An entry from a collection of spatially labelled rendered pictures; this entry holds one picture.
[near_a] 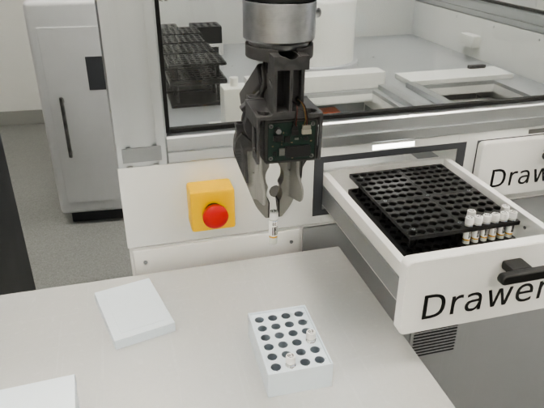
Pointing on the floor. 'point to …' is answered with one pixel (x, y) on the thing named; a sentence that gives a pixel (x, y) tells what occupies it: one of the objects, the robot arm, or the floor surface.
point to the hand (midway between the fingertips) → (272, 204)
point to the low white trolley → (217, 339)
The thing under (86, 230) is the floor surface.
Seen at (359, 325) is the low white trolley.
